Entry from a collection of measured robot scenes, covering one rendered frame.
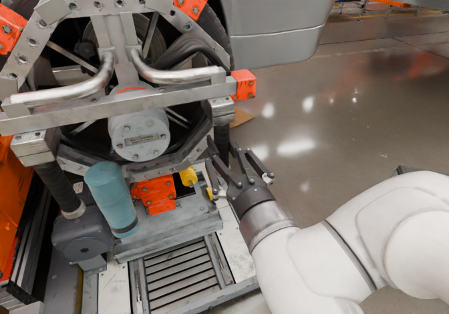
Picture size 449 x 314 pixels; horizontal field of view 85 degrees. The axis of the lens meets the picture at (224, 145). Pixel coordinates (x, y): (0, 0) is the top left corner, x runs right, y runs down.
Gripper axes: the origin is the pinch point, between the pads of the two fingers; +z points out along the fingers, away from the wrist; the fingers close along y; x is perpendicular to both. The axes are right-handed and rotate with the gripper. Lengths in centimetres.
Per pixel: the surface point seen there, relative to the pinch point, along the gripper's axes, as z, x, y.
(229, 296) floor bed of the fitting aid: -6, -77, 1
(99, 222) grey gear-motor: 23, -43, -40
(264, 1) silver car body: 56, 19, 38
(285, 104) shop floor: 132, -82, 113
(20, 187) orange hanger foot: 33, -26, -60
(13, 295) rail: 12, -54, -69
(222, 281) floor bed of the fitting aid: 0, -76, 0
